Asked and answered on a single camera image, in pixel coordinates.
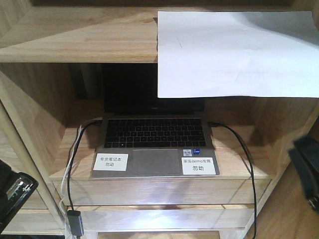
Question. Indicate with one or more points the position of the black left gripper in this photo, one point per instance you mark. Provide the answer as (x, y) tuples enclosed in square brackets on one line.
[(15, 190)]

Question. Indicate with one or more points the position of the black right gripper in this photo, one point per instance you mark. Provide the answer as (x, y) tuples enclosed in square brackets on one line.
[(305, 158)]

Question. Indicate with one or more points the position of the white label left on laptop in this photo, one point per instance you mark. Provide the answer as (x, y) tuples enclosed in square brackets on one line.
[(111, 162)]

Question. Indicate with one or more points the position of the grey open laptop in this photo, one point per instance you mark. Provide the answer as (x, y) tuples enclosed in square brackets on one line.
[(156, 133)]

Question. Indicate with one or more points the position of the white paper sheet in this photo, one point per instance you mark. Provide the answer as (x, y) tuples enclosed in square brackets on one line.
[(217, 54)]

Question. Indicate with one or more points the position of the white label on laptop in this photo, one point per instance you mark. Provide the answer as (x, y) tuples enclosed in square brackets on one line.
[(198, 166), (111, 162)]

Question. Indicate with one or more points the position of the light wooden shelf unit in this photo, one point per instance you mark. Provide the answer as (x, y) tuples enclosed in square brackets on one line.
[(39, 112)]

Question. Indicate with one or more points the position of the grey usb hub adapter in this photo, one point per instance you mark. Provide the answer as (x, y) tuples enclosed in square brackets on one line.
[(75, 222)]

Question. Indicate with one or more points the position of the white label right on laptop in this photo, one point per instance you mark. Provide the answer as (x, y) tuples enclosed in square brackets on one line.
[(198, 166)]

